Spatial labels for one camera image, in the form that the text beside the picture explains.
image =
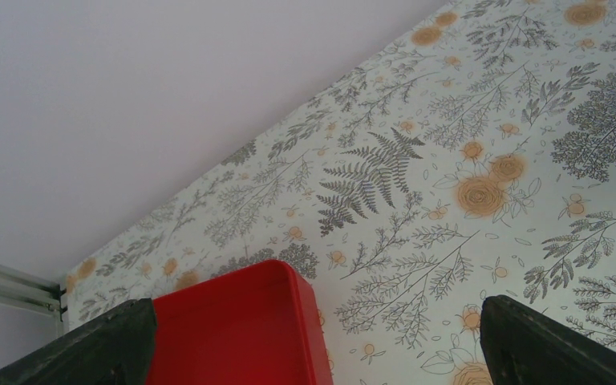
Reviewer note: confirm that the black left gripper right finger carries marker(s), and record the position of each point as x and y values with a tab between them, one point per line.
523	346

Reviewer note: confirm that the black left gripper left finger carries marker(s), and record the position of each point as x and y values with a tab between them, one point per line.
114	348

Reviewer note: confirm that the red plastic tray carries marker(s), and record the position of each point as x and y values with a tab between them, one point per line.
257	325

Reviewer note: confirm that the floral table mat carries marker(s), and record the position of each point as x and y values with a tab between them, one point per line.
474	156

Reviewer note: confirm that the aluminium corner post left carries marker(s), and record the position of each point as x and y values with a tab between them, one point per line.
28	292

